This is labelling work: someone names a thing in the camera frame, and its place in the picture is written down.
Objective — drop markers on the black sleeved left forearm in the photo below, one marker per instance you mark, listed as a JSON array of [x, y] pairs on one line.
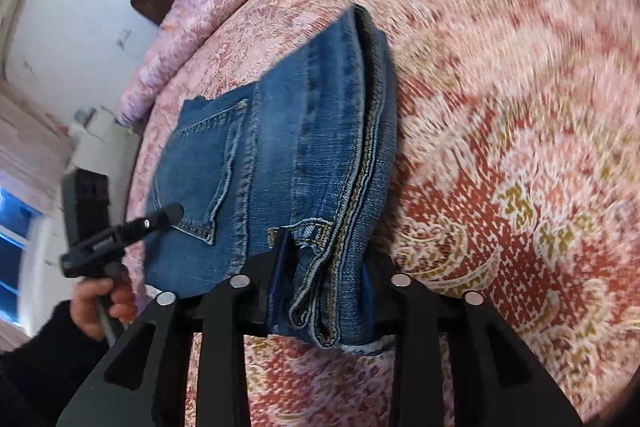
[[40, 378]]

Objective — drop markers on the person's left hand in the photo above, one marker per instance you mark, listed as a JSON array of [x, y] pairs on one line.
[[95, 299]]

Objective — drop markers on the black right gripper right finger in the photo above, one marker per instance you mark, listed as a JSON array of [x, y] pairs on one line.
[[497, 380]]

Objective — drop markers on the white drawer cabinet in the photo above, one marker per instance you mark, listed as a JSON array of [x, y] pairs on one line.
[[104, 147]]

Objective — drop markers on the blue denim jeans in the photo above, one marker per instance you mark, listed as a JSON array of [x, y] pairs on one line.
[[309, 149]]

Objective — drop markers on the pink curtain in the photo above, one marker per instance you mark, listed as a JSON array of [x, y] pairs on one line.
[[35, 150]]

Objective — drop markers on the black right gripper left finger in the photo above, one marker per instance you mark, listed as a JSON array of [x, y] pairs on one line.
[[143, 378]]

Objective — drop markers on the blue lit window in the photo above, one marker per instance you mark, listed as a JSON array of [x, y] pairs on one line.
[[16, 220]]

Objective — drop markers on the pink red patterned bedspread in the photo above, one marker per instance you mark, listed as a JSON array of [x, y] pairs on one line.
[[518, 166]]

